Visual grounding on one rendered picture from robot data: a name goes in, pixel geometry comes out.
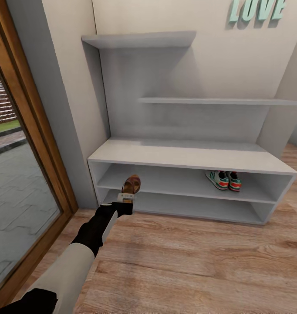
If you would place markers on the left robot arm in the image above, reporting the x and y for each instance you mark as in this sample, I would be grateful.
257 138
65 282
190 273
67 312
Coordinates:
58 289

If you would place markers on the gym shoe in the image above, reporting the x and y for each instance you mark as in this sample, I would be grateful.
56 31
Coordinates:
234 180
219 178

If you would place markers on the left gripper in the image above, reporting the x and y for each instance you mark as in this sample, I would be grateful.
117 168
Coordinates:
126 208

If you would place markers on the door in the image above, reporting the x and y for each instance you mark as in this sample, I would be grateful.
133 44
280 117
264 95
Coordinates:
36 198

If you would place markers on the decorative sign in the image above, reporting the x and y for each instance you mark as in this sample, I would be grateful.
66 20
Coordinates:
264 10

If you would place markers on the sandal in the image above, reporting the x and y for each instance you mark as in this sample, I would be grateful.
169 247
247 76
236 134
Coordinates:
131 186

